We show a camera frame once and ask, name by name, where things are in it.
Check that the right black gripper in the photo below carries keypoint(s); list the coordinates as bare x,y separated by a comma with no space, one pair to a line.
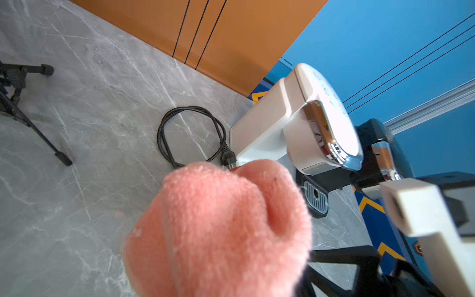
406,279

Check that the pink towel cloth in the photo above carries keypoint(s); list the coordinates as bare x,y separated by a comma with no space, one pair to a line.
213,233

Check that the red Nespresso coffee machine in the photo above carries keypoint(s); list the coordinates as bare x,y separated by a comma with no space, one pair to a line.
234,170

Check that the black coffee machine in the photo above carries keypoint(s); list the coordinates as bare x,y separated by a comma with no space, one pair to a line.
384,160

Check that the white coffee machine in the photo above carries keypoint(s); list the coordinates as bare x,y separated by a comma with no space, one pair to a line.
302,117

